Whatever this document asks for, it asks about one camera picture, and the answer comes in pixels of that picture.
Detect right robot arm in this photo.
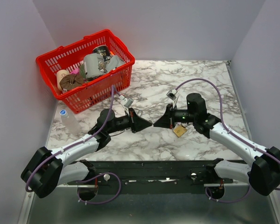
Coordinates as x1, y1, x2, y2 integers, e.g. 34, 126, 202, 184
154, 93, 280, 196

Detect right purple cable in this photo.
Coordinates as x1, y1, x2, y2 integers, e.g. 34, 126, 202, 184
175, 78, 280, 191

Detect large brass padlock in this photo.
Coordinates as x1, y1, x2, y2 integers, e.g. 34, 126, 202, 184
173, 125, 187, 138

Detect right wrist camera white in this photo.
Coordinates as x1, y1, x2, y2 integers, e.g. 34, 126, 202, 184
166, 89, 179, 108

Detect grey cloth in basket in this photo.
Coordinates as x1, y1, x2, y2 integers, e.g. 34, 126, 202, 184
105, 55, 125, 72

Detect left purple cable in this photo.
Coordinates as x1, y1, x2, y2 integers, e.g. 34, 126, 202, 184
25, 85, 126, 192

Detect red plastic shopping basket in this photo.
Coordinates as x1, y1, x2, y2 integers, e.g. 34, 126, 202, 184
36, 29, 135, 114

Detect grey printed cloth roll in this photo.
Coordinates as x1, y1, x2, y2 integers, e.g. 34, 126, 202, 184
84, 53, 106, 81

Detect beige cup in basket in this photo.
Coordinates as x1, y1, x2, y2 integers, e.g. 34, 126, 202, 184
56, 70, 70, 91

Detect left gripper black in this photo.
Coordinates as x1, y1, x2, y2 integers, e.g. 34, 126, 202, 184
107, 108, 152, 134

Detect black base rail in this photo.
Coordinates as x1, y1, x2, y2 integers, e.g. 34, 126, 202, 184
78, 160, 233, 196

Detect pink item in basket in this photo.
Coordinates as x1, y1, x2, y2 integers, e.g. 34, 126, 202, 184
70, 68, 80, 75

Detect clear plastic water bottle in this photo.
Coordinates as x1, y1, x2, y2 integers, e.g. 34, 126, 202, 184
60, 109, 82, 136

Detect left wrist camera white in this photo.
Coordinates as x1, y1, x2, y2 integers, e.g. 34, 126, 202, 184
119, 94, 133, 114

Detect purple cable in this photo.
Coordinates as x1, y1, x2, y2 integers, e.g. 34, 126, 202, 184
175, 78, 280, 191
25, 85, 126, 192

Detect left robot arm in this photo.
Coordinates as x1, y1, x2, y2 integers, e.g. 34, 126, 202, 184
21, 108, 152, 198

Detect black can in basket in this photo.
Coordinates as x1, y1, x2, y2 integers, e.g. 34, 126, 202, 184
92, 45, 112, 62

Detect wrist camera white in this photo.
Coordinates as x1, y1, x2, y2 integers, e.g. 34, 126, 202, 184
119, 94, 133, 114
166, 89, 179, 108

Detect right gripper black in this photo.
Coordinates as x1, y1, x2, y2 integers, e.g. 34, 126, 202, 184
154, 103, 196, 129

